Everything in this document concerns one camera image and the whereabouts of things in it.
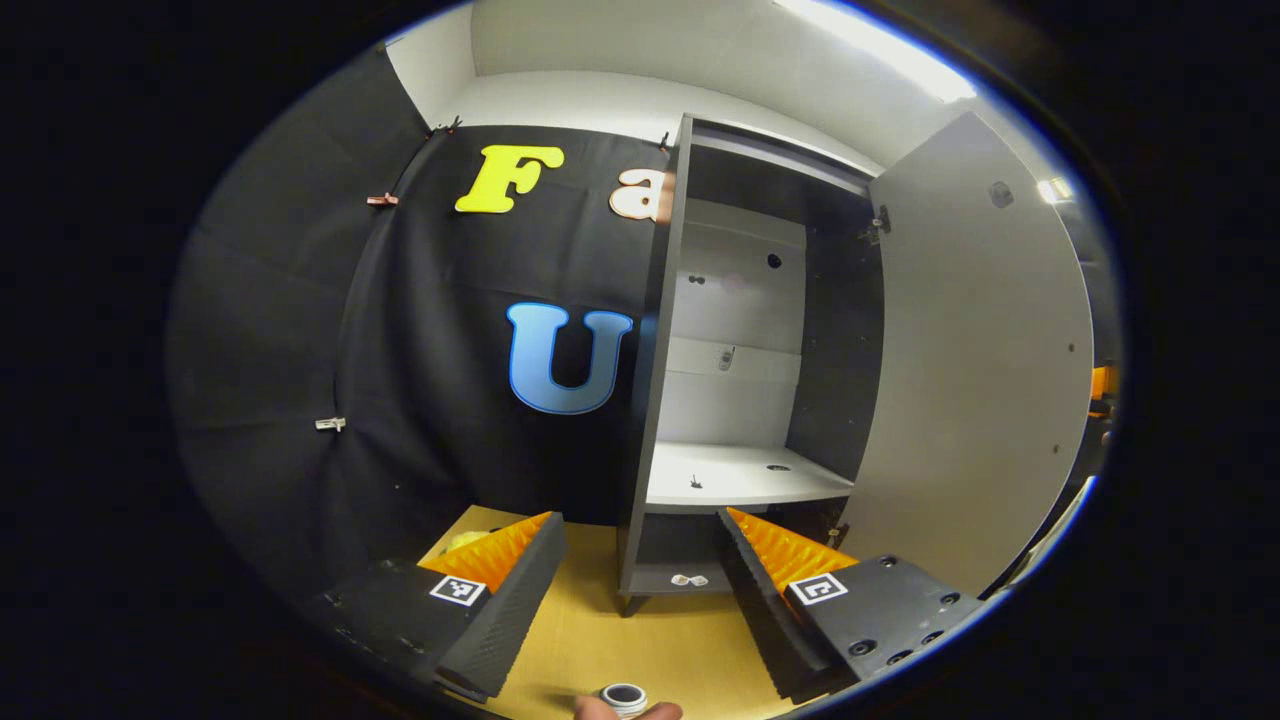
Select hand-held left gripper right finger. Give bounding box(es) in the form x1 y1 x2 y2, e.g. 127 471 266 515
715 508 1011 706

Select black backdrop cloth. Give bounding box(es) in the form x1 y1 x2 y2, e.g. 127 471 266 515
165 45 1123 601

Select white board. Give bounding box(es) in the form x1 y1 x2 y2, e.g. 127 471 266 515
1000 475 1099 601

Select white plastic bottle green label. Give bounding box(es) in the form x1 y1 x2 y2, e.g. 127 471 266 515
598 682 649 719

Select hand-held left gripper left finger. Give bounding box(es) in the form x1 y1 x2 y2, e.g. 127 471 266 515
320 512 568 703

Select dark grey cabinet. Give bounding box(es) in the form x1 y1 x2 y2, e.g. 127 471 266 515
615 112 886 618

